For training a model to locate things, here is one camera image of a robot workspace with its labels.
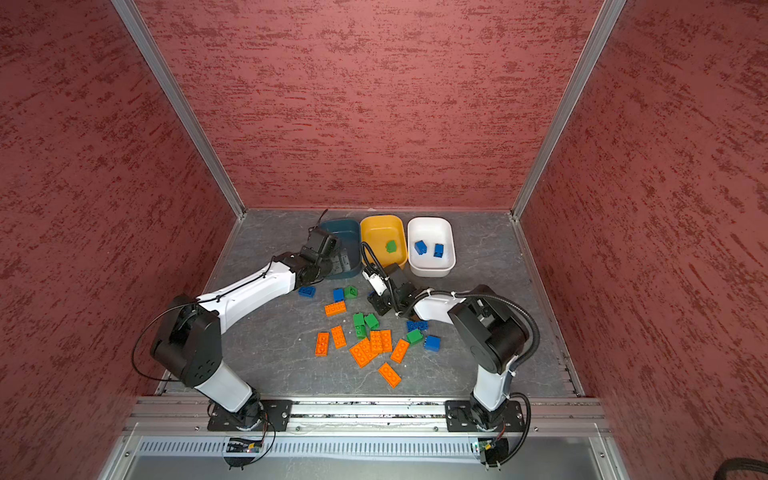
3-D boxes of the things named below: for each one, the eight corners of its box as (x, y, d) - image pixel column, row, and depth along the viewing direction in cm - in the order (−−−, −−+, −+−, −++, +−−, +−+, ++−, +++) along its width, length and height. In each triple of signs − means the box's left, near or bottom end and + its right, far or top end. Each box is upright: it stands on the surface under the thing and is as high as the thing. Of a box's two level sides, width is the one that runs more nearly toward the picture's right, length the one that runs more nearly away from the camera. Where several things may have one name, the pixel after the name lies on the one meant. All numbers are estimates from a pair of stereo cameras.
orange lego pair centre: (370, 353, 86) (369, 350, 84) (371, 332, 90) (370, 329, 88) (392, 353, 86) (392, 350, 84) (392, 333, 90) (392, 329, 88)
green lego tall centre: (356, 340, 88) (355, 337, 87) (353, 316, 93) (352, 313, 91) (367, 337, 89) (367, 334, 87) (364, 314, 94) (364, 311, 92)
